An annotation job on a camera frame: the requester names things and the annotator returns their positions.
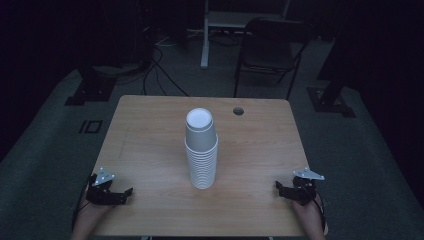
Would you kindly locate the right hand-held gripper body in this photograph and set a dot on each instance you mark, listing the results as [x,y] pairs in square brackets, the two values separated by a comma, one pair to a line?
[304,191]

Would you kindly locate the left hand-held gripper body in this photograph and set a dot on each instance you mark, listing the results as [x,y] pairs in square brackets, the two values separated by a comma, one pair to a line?
[100,195]

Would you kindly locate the stack of white paper cups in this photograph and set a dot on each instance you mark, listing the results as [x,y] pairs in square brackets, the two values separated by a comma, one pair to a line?
[201,150]

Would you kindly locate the person's left hand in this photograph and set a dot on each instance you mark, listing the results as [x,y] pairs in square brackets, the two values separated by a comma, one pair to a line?
[91,215]

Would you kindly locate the person's right hand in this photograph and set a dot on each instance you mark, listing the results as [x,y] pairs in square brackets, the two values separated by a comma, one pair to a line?
[308,216]

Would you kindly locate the round black table grommet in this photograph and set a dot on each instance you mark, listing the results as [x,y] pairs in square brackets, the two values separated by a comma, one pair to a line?
[238,111]

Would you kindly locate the black stand with flat base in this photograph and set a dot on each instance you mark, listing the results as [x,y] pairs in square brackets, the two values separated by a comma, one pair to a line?
[91,88]
[331,100]

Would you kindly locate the black folding chair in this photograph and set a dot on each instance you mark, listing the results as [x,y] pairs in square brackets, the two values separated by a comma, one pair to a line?
[270,53]

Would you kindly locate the white metal desk frame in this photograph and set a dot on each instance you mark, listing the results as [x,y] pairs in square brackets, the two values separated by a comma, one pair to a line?
[205,36]

